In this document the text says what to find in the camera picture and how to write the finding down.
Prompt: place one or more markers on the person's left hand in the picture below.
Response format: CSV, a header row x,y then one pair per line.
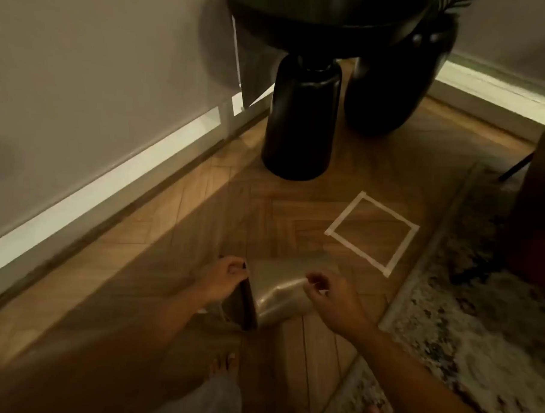
x,y
222,280

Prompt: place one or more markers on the person's right hand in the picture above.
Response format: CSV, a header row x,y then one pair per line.
x,y
340,304

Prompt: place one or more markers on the beige trash bin body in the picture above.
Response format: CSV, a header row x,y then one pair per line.
x,y
280,288

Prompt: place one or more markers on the white tape square marking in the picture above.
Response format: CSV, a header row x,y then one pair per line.
x,y
404,243

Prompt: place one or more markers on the person's left forearm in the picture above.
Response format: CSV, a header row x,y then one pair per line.
x,y
113,350

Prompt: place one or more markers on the person's right forearm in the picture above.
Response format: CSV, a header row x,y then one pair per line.
x,y
413,381

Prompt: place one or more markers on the person's left foot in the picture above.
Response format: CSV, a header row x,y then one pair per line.
x,y
222,368

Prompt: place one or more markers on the person's left leg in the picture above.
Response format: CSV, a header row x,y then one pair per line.
x,y
205,401

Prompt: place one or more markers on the patterned grey rug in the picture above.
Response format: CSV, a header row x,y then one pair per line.
x,y
469,339

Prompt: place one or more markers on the black round plant pot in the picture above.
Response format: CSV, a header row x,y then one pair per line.
x,y
390,92

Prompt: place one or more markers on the brown leather chair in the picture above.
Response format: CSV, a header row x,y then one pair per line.
x,y
540,216

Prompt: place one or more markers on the white lit low cabinet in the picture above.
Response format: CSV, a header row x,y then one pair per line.
x,y
78,114

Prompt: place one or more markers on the dark plant leaves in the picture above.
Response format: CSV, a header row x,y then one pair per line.
x,y
457,2

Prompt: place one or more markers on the white window frame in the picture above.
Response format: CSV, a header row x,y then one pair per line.
x,y
498,92

